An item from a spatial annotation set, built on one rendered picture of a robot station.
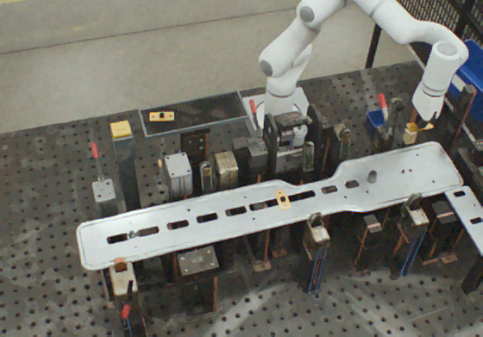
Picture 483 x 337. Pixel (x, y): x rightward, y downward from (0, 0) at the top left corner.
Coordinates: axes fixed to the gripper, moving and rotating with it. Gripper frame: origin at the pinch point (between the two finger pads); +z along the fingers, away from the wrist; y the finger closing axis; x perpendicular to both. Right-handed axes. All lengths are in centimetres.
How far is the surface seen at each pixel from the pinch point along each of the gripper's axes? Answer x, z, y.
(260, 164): -50, 25, -16
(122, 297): -107, 24, 24
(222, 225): -70, 28, 4
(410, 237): -8.0, 31.0, 24.6
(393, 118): 0.3, 14.4, -14.9
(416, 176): 3.8, 27.5, 3.1
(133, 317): -105, 41, 23
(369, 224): -20.9, 28.5, 17.2
